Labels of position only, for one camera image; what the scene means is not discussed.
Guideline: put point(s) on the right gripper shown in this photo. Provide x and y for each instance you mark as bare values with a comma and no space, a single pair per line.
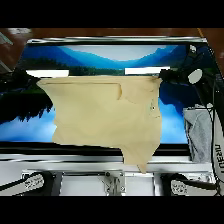
166,76

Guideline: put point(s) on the cream T-shirt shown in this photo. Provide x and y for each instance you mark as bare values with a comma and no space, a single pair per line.
103,113

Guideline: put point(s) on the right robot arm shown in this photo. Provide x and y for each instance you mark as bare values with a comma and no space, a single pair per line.
218,150

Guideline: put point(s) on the grey garment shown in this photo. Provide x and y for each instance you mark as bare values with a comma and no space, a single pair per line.
199,133

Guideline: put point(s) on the silver frame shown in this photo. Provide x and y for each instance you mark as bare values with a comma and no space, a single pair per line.
83,166

